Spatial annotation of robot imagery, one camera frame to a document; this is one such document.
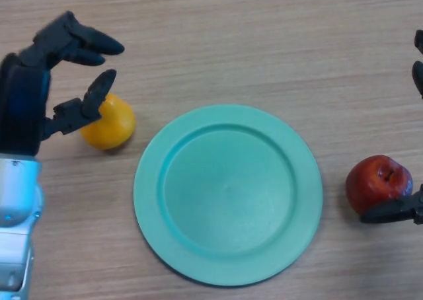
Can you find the red apple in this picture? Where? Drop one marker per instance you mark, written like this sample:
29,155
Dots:
367,181

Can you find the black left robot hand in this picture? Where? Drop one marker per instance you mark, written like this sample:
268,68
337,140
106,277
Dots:
20,108

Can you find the green round plate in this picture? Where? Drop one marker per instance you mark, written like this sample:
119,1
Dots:
228,194

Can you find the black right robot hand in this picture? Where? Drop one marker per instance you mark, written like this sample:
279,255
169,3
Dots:
386,212

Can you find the yellow pear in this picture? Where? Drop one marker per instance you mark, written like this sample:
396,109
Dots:
115,128

